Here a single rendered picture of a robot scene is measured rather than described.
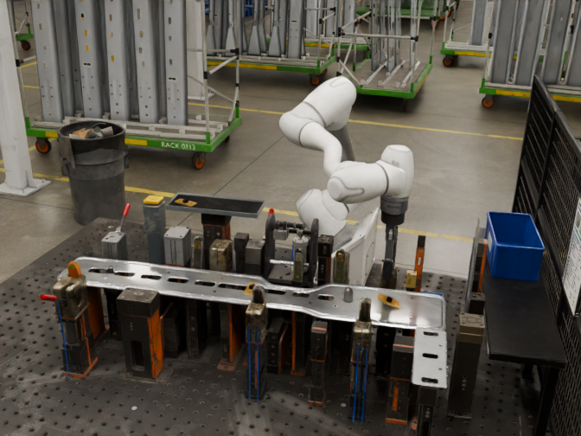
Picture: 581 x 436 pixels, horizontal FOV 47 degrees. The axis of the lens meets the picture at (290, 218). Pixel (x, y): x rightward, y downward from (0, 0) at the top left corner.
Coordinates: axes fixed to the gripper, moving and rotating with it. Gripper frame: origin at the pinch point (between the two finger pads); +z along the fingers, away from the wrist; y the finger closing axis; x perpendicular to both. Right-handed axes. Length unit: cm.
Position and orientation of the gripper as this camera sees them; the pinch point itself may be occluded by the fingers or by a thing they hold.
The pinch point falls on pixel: (388, 266)
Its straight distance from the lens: 225.4
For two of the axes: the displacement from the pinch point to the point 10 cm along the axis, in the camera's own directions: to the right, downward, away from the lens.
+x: 9.8, 1.0, -1.7
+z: -0.2, 9.1, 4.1
